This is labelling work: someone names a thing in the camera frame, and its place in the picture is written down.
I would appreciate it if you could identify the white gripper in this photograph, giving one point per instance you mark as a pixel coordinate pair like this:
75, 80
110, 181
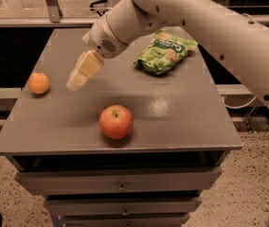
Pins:
100, 38

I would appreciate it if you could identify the orange fruit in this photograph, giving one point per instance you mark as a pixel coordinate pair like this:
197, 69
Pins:
38, 83

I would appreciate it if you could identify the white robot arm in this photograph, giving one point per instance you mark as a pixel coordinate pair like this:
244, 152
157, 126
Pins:
238, 43

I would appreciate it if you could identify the red apple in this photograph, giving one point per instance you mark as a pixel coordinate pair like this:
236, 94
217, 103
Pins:
116, 122

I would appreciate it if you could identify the grey metal railing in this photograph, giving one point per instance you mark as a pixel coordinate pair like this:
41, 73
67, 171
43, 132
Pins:
46, 18

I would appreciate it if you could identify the green snack bag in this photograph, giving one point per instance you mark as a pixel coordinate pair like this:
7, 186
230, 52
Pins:
164, 52

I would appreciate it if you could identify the black office chair base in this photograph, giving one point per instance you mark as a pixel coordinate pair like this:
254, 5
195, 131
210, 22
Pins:
99, 7

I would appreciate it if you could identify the grey drawer cabinet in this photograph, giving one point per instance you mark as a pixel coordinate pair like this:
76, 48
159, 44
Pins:
127, 149

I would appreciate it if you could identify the top grey drawer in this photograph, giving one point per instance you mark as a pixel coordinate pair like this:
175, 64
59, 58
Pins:
111, 181

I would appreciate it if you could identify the grey drawer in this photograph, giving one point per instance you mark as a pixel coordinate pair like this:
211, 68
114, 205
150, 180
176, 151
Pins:
122, 206
111, 181
156, 220

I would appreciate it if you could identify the bottom grey drawer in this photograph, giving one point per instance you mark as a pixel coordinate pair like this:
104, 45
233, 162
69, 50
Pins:
156, 220

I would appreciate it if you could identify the middle grey drawer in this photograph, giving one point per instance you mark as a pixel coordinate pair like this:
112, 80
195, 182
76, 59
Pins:
122, 206

